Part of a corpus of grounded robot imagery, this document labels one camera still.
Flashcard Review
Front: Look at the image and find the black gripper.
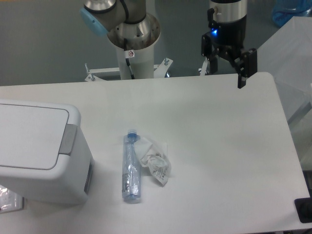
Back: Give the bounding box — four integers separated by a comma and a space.
201, 18, 257, 89

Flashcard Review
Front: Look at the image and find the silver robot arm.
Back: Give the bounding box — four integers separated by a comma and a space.
80, 0, 257, 88

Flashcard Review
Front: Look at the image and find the white lidded trash can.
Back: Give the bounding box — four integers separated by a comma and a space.
0, 99, 95, 204

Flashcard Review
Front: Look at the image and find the white hanging tag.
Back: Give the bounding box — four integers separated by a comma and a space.
198, 58, 208, 76

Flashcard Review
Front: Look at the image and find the blue water jug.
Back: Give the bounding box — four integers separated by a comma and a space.
271, 0, 312, 28

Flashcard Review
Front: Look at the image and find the crumpled white tissue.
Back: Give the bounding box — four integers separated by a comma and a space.
134, 137, 170, 169

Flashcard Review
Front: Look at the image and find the crumpled clear plastic wrapper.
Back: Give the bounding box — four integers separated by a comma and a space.
147, 153, 172, 186

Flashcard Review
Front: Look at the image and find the clear plastic water bottle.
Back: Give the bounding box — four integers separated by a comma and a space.
122, 129, 141, 203

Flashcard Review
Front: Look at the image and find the black clamp at table edge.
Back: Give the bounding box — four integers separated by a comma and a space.
294, 197, 312, 223

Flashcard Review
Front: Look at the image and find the clear plastic bag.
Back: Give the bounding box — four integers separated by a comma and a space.
0, 185, 24, 214

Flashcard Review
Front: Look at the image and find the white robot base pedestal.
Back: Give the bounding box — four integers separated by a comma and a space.
85, 41, 174, 82

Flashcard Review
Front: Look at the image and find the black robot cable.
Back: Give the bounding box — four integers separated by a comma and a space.
119, 0, 136, 80

